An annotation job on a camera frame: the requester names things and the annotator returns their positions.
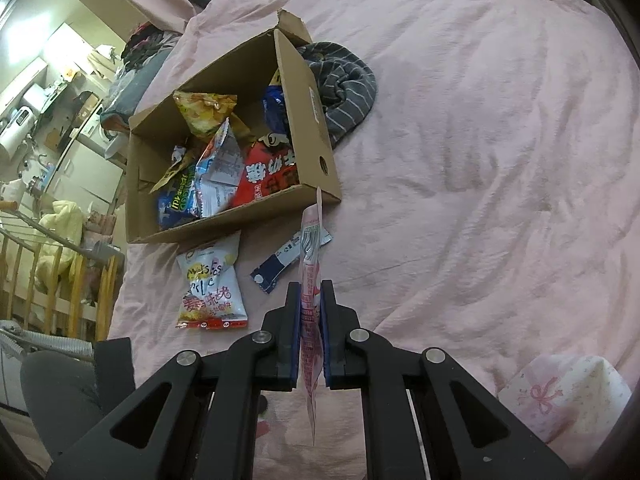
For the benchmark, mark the pink blanket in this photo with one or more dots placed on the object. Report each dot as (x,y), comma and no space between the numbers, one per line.
(475,160)

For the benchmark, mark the cardboard box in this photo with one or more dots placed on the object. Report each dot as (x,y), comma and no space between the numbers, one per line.
(305,125)

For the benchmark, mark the white washing machine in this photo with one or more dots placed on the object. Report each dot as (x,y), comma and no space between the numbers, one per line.
(110,140)

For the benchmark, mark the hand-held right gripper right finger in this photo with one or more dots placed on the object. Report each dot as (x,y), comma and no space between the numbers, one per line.
(327,335)

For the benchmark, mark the blue white noodle packet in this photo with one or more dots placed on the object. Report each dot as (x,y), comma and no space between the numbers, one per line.
(222,170)

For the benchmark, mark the red snack bag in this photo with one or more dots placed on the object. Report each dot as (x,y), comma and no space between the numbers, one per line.
(270,175)

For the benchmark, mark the white chips bag red base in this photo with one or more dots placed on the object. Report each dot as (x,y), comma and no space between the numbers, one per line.
(212,285)

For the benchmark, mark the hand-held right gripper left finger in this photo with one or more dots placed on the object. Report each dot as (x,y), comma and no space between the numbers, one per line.
(295,332)

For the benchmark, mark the navy white snack packet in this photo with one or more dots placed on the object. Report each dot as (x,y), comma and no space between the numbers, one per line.
(285,262)

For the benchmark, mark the white kitchen appliance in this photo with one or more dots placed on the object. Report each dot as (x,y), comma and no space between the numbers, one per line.
(17,130)

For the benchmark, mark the white pillow pink bow print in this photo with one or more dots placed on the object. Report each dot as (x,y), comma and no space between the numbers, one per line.
(570,395)

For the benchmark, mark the brown snack packet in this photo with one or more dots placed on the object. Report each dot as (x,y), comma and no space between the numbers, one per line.
(175,170)

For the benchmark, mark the yellow snack packet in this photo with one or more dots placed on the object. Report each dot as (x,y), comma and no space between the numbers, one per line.
(205,112)

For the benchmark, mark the pile of dark clothes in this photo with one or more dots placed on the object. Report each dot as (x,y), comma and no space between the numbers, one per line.
(147,42)

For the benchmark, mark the pink snack packet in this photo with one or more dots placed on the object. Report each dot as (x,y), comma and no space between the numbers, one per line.
(309,270)

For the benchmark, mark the grey striped cloth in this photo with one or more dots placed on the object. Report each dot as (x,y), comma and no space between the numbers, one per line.
(345,90)

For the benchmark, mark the dark blue snack packet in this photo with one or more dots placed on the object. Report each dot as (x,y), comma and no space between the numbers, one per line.
(275,110)

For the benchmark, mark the white cabinet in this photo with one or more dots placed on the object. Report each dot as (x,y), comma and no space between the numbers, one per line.
(90,175)

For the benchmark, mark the wooden railing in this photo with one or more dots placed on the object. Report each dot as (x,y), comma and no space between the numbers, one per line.
(30,285)

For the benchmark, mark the yellow garment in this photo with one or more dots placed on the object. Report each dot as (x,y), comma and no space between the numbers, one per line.
(60,240)

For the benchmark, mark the blue snack bag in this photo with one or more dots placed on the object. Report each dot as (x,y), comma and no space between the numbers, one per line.
(177,205)

